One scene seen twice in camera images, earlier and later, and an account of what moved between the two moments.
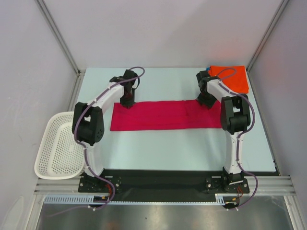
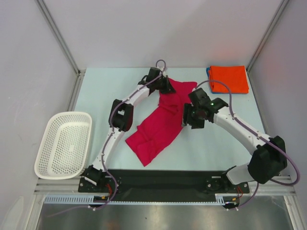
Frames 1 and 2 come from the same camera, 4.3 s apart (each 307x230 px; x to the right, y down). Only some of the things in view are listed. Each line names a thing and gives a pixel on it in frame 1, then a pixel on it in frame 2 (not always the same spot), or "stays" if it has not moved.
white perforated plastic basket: (60, 156) stays
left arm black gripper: (128, 104) -> (167, 88)
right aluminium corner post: (264, 40) stays
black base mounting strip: (167, 185) stays
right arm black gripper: (206, 100) -> (189, 117)
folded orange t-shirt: (234, 78) stays
